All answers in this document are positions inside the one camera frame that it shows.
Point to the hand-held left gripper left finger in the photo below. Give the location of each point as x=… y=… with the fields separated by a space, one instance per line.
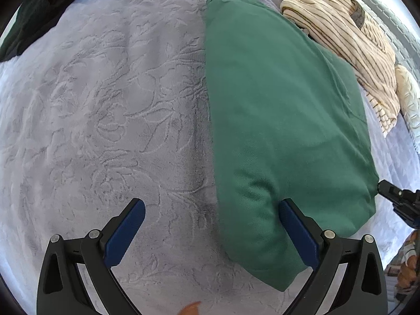
x=126 y=233

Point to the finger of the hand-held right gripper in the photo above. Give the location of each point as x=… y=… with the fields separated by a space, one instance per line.
x=388 y=190

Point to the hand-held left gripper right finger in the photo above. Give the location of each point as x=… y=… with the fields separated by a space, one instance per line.
x=298 y=233

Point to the green shirt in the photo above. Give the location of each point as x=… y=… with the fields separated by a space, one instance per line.
x=279 y=121

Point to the orange patterned clutter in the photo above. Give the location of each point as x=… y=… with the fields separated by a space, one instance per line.
x=405 y=265

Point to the cream pillow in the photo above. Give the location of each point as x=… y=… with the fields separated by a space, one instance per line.
x=410 y=101

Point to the orange item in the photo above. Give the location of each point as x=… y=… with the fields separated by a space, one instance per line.
x=192 y=309

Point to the lavender embossed blanket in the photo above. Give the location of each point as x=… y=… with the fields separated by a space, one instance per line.
x=98 y=105

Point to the grey quilted headboard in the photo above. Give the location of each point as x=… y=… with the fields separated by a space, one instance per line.
x=390 y=16

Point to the beige striped garment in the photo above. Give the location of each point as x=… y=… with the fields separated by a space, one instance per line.
x=338 y=23

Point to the black cloth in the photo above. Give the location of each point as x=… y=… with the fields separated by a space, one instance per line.
x=36 y=13

